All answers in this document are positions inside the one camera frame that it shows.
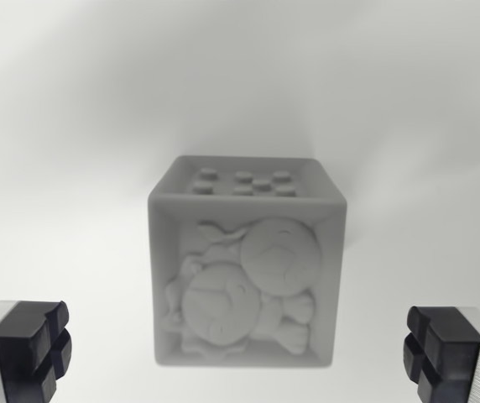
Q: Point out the black padded gripper right finger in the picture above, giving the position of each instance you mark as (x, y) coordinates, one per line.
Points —
(454, 357)

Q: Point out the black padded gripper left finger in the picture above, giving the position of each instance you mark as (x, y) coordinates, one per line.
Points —
(17, 354)

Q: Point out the grey embossed rubber cube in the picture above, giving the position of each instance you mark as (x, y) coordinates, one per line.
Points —
(244, 268)

